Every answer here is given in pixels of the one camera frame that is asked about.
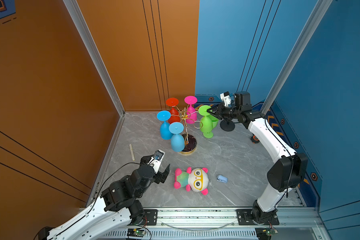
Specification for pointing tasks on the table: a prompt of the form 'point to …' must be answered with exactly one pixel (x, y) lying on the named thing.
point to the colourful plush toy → (196, 179)
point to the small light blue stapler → (222, 178)
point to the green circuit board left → (136, 232)
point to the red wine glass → (175, 116)
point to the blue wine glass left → (164, 115)
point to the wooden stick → (132, 152)
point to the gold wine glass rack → (190, 141)
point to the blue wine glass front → (177, 141)
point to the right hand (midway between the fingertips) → (206, 111)
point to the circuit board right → (269, 231)
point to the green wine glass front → (206, 126)
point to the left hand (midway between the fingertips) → (161, 159)
